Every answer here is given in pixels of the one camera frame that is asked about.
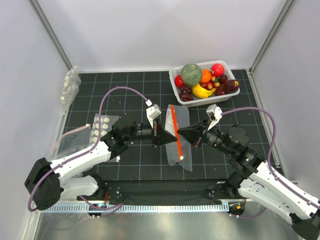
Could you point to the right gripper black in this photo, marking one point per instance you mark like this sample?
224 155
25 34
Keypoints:
195 130

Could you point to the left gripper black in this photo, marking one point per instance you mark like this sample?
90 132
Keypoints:
163 136

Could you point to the clear zip bag red zipper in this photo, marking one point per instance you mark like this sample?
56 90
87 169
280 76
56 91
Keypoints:
178 152

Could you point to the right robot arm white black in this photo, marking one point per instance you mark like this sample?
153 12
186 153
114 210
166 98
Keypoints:
254 178

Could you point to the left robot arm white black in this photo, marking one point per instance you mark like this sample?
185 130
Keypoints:
51 181

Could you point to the bag of white discs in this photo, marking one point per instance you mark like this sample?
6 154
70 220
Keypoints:
101 125

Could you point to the red apple top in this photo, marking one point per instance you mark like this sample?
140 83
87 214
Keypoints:
217 70

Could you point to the crumpled clear bag left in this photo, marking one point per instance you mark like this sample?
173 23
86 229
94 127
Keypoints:
71 142

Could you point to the black grid cutting mat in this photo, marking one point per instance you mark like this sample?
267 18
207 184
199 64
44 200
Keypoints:
124 93

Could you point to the purple grape bunch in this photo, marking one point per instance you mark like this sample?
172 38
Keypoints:
186 94

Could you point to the yellow banana bunch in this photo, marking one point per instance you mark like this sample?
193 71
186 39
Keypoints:
201 92

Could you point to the white plastic fruit basket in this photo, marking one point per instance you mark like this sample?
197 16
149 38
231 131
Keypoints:
202 101

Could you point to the small strawberries pile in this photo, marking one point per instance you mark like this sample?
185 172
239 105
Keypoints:
212 84

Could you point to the red pepper left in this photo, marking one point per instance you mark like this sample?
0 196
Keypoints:
178 82

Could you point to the dark red apple right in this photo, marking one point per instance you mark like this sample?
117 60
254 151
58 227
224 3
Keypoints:
231 86

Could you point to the orange fruit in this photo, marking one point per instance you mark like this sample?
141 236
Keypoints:
206 76

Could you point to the green netted melon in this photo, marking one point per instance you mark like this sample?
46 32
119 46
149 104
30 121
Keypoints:
191 74

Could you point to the dark red plum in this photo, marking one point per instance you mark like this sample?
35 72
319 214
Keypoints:
223 79

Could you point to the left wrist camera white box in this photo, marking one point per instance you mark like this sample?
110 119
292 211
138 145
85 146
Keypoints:
152 112

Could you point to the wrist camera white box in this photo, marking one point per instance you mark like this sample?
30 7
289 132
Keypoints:
152 112
214 114

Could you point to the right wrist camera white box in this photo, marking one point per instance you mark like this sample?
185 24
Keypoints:
214 114

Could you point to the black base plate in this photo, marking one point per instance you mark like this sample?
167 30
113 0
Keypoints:
196 192

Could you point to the white slotted cable duct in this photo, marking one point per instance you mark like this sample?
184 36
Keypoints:
85 208

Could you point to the clear bag at wall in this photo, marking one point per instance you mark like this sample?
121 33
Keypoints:
70 88

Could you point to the right aluminium frame post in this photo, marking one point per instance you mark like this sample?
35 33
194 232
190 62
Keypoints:
284 12

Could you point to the aluminium frame post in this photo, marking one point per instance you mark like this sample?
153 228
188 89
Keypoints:
284 12
50 32

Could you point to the left aluminium frame post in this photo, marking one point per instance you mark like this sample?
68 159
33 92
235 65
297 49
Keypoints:
50 32

